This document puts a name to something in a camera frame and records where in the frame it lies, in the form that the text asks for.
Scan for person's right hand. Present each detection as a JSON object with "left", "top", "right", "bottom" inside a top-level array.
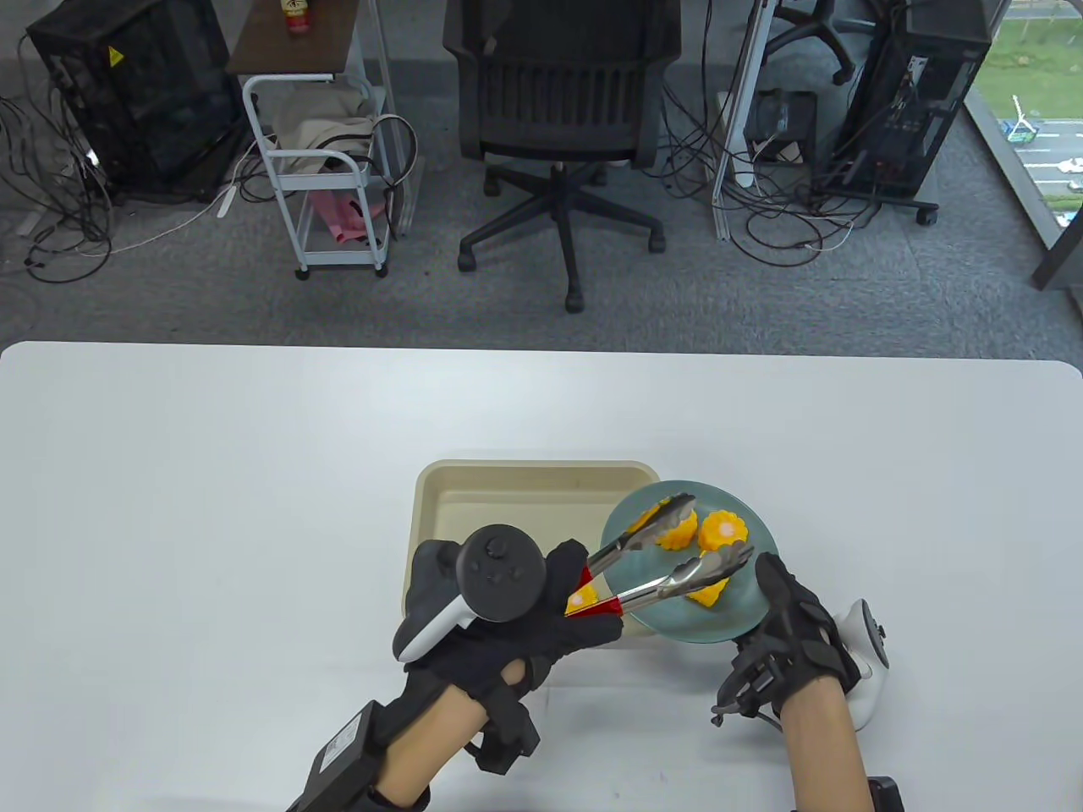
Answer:
[{"left": 711, "top": 551, "right": 862, "bottom": 728}]

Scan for black chair base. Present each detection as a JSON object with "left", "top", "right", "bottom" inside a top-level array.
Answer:
[{"left": 766, "top": 0, "right": 857, "bottom": 85}]

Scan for person's right forearm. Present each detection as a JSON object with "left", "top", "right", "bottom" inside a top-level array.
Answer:
[{"left": 777, "top": 681, "right": 877, "bottom": 812}]

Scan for black box device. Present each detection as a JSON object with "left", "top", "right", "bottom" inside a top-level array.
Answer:
[{"left": 745, "top": 89, "right": 820, "bottom": 166}]

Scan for white utility cart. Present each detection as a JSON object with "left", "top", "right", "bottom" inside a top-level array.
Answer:
[{"left": 227, "top": 0, "right": 399, "bottom": 238}]

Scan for black computer tower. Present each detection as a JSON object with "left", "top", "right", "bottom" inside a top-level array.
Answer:
[
  {"left": 25, "top": 0, "right": 250, "bottom": 204},
  {"left": 833, "top": 0, "right": 1012, "bottom": 200}
]

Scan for person's left hand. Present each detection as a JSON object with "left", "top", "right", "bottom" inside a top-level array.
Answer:
[{"left": 393, "top": 537, "right": 625, "bottom": 720}]

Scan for person's left forearm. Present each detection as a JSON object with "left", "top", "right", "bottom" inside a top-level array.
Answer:
[{"left": 364, "top": 677, "right": 542, "bottom": 812}]

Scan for black wheeled computer stand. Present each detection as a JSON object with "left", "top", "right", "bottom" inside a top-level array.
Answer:
[{"left": 812, "top": 182, "right": 940, "bottom": 225}]

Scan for beige plastic tray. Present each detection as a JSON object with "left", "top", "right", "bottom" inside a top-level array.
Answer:
[{"left": 404, "top": 459, "right": 665, "bottom": 650}]

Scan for teal round plate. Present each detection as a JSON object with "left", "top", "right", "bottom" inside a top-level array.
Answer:
[{"left": 599, "top": 482, "right": 779, "bottom": 646}]

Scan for white rolling cart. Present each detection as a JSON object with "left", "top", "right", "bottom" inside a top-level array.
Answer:
[{"left": 242, "top": 72, "right": 399, "bottom": 280}]

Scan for tangle of black cables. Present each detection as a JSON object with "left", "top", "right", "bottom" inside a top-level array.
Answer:
[
  {"left": 0, "top": 51, "right": 255, "bottom": 284},
  {"left": 660, "top": 0, "right": 898, "bottom": 267}
]

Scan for red-handled steel kitchen tongs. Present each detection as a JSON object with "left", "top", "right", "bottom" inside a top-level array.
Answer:
[{"left": 565, "top": 493, "right": 756, "bottom": 620}]

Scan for black mesh office chair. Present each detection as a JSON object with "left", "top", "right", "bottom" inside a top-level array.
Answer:
[{"left": 443, "top": 0, "right": 683, "bottom": 314}]

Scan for pink cloth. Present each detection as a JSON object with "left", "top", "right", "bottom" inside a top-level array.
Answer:
[{"left": 306, "top": 188, "right": 373, "bottom": 246}]

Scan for beige cloth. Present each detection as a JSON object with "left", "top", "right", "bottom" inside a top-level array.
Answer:
[{"left": 275, "top": 85, "right": 377, "bottom": 174}]

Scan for white desk leg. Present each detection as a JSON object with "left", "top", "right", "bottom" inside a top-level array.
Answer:
[{"left": 711, "top": 0, "right": 779, "bottom": 242}]

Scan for black and white controller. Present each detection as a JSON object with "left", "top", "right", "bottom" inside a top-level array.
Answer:
[
  {"left": 393, "top": 524, "right": 551, "bottom": 662},
  {"left": 833, "top": 598, "right": 893, "bottom": 730}
]

